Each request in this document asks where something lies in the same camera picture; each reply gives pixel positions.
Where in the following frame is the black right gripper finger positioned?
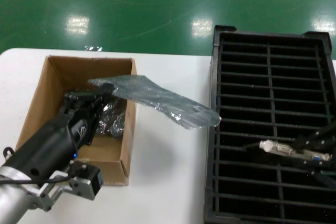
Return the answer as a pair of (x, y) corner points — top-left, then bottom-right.
(301, 155), (336, 187)
(296, 123), (336, 148)

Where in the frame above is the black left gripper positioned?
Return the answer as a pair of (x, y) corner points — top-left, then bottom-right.
(5, 83), (116, 183)

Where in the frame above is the translucent grey antistatic bag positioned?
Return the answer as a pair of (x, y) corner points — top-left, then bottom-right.
(88, 74), (221, 131)

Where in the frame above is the bagged graphics card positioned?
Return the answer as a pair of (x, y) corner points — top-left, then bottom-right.
(97, 99), (128, 138)

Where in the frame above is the brown cardboard box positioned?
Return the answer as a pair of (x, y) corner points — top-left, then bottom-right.
(15, 55), (138, 187)

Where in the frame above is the black slotted plastic container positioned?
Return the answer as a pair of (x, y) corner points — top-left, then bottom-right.
(204, 25), (336, 224)

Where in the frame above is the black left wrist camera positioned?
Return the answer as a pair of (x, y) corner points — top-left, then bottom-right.
(72, 161), (103, 198)

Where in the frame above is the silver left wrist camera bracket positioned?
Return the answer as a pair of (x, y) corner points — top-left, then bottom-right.
(35, 171), (97, 213)

